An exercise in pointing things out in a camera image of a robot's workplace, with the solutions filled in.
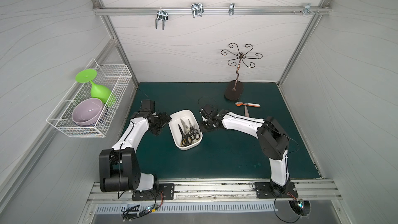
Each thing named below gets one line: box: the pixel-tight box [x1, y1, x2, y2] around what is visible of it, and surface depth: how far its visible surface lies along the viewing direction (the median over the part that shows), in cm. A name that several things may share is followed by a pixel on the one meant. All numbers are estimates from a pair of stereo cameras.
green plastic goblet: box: [75, 68, 117, 107], surface depth 64 cm
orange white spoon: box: [235, 101, 262, 108], surface depth 110 cm
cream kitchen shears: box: [179, 118, 191, 133], surface depth 96 cm
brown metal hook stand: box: [220, 43, 264, 102], surface depth 99 cm
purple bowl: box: [71, 98, 104, 126], surface depth 62 cm
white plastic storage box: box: [168, 109, 204, 151], surface depth 98 cm
